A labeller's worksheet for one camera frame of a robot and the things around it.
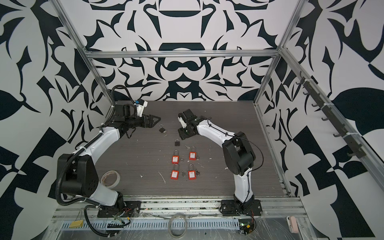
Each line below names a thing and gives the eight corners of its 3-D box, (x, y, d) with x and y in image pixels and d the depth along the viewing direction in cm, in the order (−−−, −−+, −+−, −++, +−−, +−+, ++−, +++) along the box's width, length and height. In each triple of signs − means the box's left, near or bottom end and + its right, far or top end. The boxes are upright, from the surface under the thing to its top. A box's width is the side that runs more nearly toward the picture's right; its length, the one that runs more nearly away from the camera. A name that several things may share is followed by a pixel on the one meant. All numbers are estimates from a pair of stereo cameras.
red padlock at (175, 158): (172, 163, 91) (171, 162, 89) (173, 151, 96) (172, 149, 94) (178, 163, 91) (178, 162, 89) (179, 151, 96) (179, 149, 95)
